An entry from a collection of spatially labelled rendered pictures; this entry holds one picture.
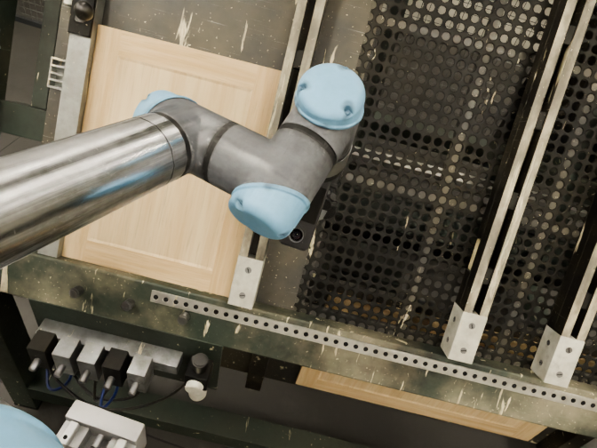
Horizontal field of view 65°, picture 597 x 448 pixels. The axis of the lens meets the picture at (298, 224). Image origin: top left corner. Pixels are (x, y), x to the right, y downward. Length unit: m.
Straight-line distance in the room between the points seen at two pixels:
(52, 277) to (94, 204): 0.90
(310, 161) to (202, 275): 0.76
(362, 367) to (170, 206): 0.62
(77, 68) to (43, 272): 0.50
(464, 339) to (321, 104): 0.85
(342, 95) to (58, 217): 0.29
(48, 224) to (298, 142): 0.25
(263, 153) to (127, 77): 0.76
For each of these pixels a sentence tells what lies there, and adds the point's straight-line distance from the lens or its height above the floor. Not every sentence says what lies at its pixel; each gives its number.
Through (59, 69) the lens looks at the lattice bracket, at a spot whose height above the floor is 1.25.
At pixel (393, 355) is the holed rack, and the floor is 0.89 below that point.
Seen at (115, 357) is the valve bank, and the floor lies 0.76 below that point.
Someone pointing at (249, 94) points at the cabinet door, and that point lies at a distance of 1.14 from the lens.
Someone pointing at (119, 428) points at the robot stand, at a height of 0.99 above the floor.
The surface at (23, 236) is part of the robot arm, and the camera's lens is 0.38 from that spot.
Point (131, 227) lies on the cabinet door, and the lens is 1.23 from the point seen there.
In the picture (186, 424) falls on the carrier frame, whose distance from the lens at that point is 1.82.
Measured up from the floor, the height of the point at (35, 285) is 0.84.
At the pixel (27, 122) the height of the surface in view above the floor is 1.11.
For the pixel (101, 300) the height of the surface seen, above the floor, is 0.84.
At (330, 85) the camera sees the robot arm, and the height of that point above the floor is 1.64.
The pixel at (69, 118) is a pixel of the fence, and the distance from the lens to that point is 1.24.
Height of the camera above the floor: 1.87
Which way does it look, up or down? 44 degrees down
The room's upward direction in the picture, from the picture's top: 15 degrees clockwise
